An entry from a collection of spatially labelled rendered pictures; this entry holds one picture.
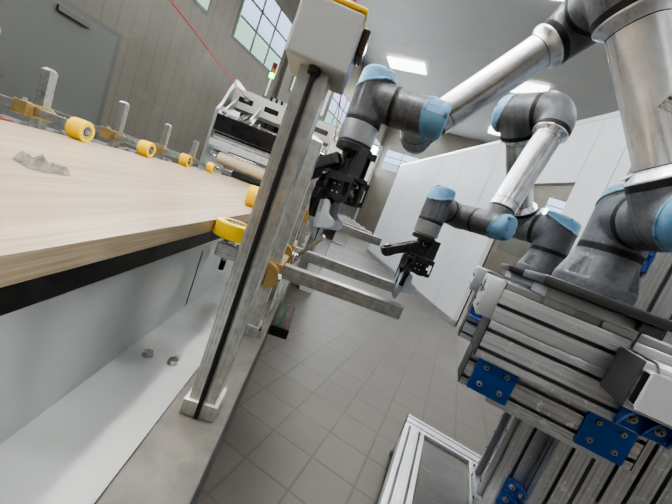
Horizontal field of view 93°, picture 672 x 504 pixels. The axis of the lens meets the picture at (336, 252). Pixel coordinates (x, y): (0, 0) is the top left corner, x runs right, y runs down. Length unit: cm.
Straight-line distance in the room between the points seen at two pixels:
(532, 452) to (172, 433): 97
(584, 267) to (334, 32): 67
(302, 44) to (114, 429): 55
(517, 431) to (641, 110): 84
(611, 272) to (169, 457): 80
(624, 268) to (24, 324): 95
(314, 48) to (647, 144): 57
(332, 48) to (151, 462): 47
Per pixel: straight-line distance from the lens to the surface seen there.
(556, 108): 115
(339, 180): 65
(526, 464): 121
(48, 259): 37
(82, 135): 159
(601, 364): 86
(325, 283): 71
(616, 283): 83
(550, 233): 133
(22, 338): 50
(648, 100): 76
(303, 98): 39
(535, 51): 87
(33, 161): 73
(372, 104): 68
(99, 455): 56
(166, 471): 44
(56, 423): 61
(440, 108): 67
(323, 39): 40
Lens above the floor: 102
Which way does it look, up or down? 8 degrees down
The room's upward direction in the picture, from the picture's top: 21 degrees clockwise
